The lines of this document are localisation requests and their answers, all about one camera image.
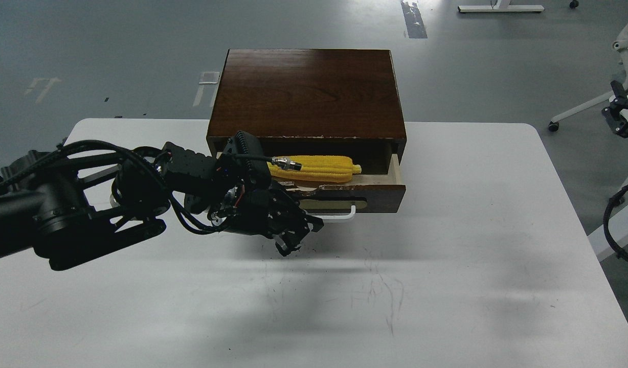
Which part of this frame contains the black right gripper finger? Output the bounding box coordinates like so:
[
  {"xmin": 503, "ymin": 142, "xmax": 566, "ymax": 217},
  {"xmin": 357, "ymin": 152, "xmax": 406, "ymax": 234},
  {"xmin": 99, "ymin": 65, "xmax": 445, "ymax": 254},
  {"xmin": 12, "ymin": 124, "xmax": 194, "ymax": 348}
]
[{"xmin": 602, "ymin": 81, "xmax": 628, "ymax": 139}]

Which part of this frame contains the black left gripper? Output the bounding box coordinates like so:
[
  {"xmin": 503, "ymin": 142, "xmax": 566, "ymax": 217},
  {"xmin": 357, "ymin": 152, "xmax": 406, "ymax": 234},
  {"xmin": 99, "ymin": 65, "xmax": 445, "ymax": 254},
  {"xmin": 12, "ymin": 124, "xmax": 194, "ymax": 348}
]
[{"xmin": 161, "ymin": 131, "xmax": 324, "ymax": 257}]

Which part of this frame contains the yellow corn cob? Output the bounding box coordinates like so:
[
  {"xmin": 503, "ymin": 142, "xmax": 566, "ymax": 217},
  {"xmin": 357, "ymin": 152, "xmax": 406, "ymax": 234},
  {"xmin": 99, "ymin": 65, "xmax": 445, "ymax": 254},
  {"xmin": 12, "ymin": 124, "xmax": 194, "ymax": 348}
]
[{"xmin": 267, "ymin": 155, "xmax": 362, "ymax": 182}]

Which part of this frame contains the wooden drawer with white handle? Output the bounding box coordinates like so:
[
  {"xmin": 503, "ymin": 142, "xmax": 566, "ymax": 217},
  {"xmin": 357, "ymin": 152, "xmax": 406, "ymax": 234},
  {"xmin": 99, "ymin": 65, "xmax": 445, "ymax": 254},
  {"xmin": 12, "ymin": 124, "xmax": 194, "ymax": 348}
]
[{"xmin": 272, "ymin": 144, "xmax": 406, "ymax": 221}]

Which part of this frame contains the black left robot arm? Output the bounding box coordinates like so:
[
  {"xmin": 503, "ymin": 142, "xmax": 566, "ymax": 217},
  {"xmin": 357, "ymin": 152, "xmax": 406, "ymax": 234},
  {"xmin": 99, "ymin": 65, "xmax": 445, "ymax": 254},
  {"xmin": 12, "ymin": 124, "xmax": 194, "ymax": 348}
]
[{"xmin": 0, "ymin": 131, "xmax": 324, "ymax": 271}]

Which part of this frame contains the dark wooden drawer cabinet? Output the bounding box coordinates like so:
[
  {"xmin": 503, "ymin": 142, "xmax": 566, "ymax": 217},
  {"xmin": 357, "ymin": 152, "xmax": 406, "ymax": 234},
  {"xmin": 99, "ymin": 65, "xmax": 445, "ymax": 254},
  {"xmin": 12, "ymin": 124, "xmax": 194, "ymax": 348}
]
[{"xmin": 206, "ymin": 49, "xmax": 407, "ymax": 163}]

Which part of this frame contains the white desk leg base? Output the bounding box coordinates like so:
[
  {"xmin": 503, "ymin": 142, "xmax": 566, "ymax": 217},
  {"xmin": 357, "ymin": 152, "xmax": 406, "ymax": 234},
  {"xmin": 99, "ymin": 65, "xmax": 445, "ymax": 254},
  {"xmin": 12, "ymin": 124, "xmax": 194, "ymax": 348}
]
[{"xmin": 457, "ymin": 1, "xmax": 545, "ymax": 14}]

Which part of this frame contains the grey floor tape strip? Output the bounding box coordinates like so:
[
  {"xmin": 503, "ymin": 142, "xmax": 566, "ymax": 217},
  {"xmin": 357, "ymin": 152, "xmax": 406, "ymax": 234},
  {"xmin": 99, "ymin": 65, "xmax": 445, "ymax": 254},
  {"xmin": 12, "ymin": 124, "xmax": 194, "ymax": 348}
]
[{"xmin": 400, "ymin": 1, "xmax": 428, "ymax": 39}]

